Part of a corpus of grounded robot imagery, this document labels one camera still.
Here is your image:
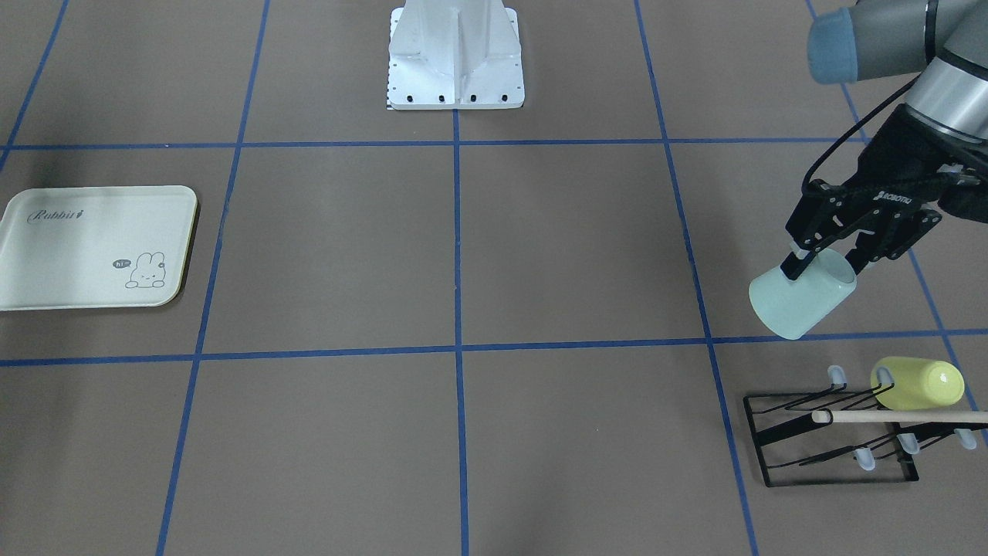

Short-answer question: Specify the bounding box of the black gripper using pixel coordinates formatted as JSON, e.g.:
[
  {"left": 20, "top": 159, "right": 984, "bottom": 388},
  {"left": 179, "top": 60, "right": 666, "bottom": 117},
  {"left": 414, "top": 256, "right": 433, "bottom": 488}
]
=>
[{"left": 780, "top": 105, "right": 987, "bottom": 281}]

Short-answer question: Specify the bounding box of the pale green cup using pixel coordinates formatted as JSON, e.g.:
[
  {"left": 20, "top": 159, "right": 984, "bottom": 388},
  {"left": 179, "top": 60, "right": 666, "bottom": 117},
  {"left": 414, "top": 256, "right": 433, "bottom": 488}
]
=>
[{"left": 748, "top": 249, "right": 857, "bottom": 339}]

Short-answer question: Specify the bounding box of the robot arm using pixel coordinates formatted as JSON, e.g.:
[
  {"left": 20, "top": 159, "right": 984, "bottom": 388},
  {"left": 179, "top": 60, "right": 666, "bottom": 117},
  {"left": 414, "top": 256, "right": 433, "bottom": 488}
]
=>
[{"left": 781, "top": 1, "right": 986, "bottom": 280}]

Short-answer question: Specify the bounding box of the yellow cup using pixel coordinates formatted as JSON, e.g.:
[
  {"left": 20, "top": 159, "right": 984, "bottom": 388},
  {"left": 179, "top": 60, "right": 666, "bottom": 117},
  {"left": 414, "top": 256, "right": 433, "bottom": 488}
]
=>
[{"left": 869, "top": 356, "right": 966, "bottom": 411}]

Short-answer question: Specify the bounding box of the cream rabbit tray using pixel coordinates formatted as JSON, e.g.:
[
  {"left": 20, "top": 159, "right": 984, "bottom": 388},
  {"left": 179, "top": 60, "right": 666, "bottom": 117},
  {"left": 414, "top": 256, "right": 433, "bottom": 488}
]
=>
[{"left": 1, "top": 185, "right": 198, "bottom": 312}]

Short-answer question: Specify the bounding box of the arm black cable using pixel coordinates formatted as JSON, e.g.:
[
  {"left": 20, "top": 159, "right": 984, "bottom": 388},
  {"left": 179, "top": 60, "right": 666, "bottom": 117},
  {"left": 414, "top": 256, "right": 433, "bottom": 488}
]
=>
[{"left": 800, "top": 73, "right": 923, "bottom": 194}]

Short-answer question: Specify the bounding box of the black wire cup rack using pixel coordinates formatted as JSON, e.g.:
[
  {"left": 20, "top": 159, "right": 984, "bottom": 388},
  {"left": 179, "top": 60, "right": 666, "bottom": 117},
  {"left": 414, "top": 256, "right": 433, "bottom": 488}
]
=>
[{"left": 743, "top": 365, "right": 986, "bottom": 488}]

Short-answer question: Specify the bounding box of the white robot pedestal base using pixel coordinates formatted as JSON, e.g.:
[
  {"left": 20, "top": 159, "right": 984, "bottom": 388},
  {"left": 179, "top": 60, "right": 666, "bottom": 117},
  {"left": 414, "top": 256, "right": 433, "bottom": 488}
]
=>
[{"left": 386, "top": 1, "right": 526, "bottom": 110}]

